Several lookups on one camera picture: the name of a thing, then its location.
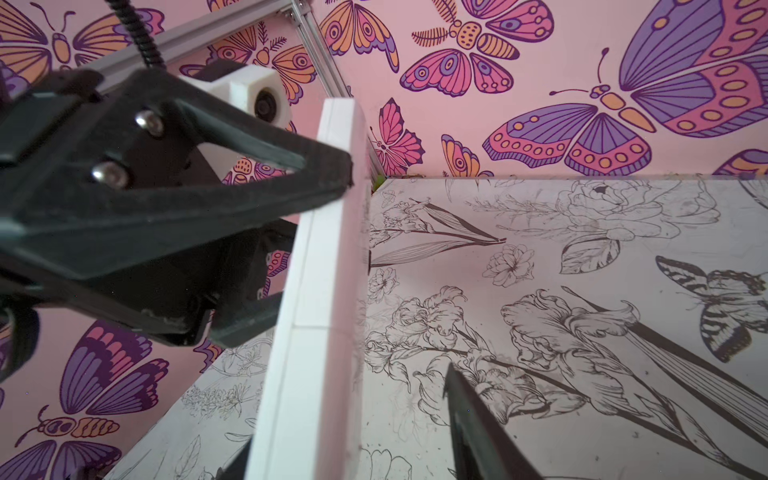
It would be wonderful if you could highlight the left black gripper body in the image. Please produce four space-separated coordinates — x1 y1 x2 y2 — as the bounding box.
1 65 299 378

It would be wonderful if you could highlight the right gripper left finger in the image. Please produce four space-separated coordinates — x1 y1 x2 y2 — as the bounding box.
215 440 252 480

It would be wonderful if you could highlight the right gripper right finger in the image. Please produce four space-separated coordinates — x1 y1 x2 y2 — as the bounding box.
443 365 543 480

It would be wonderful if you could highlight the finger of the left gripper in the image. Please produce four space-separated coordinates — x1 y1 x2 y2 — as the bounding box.
1 65 353 282
208 292 283 349

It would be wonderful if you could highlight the white remote with display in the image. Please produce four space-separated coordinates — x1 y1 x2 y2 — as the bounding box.
244 98 371 479

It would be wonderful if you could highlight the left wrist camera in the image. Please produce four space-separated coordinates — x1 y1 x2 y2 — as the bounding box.
179 58 293 181

